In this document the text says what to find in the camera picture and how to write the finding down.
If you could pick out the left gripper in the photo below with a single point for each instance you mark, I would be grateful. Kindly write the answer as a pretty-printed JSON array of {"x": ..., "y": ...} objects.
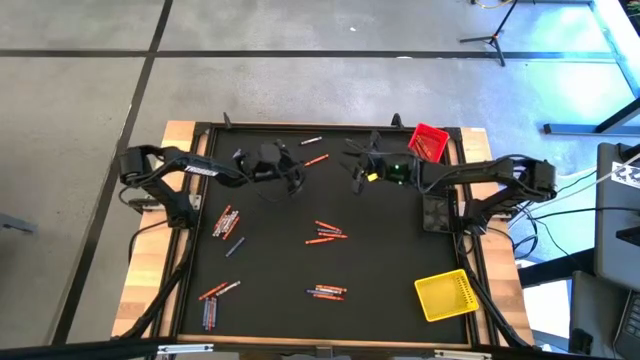
[{"x": 267, "y": 160}]

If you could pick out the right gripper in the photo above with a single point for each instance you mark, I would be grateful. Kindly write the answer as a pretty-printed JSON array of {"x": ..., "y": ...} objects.
[{"x": 395, "y": 172}]

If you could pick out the batteries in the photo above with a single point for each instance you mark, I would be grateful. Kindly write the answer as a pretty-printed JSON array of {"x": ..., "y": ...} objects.
[{"x": 316, "y": 160}]

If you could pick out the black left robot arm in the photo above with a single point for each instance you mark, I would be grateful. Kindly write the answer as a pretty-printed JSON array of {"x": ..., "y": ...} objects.
[{"x": 200, "y": 170}]

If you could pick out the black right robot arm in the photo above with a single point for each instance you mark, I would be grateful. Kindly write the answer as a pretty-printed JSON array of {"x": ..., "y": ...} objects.
[{"x": 480, "y": 172}]

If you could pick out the red plastic basket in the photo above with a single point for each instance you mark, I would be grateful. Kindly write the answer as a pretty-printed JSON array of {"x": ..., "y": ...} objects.
[{"x": 428, "y": 142}]

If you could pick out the left upper battery pile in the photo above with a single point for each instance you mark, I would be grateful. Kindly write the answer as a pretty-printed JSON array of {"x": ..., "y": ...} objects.
[{"x": 222, "y": 218}]

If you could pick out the black plastic basket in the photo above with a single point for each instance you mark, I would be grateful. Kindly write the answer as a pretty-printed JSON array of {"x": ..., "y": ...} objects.
[{"x": 439, "y": 212}]

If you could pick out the yellow plastic basket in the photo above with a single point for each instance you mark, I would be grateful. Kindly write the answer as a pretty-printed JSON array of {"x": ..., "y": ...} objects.
[{"x": 446, "y": 295}]

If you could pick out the black tripod stand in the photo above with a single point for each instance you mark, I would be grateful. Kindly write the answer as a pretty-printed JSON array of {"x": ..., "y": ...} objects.
[{"x": 494, "y": 36}]

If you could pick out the black desk leg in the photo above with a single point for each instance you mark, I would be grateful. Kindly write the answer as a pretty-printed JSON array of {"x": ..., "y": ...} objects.
[{"x": 590, "y": 129}]

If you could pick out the gray cabinet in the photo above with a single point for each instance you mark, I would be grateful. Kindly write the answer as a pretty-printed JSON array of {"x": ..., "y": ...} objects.
[{"x": 617, "y": 235}]

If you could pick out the printed marker paper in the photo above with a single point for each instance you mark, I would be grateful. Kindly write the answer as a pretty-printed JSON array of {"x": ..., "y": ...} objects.
[{"x": 627, "y": 175}]

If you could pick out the dark laptop keyboard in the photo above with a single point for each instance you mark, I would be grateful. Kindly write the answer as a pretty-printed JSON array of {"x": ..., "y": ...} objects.
[{"x": 631, "y": 325}]

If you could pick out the black frame clamp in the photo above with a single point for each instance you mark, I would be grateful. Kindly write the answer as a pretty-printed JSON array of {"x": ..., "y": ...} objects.
[
  {"x": 227, "y": 121},
  {"x": 397, "y": 121}
]

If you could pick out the silver base bracket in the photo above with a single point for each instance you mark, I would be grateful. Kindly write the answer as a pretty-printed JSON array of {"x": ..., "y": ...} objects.
[{"x": 195, "y": 201}]

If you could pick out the silver mount bracket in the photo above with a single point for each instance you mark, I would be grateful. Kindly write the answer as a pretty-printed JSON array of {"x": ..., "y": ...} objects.
[
  {"x": 185, "y": 348},
  {"x": 462, "y": 355}
]

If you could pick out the black mount bar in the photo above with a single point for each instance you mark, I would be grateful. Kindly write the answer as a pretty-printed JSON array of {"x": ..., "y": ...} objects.
[{"x": 75, "y": 350}]

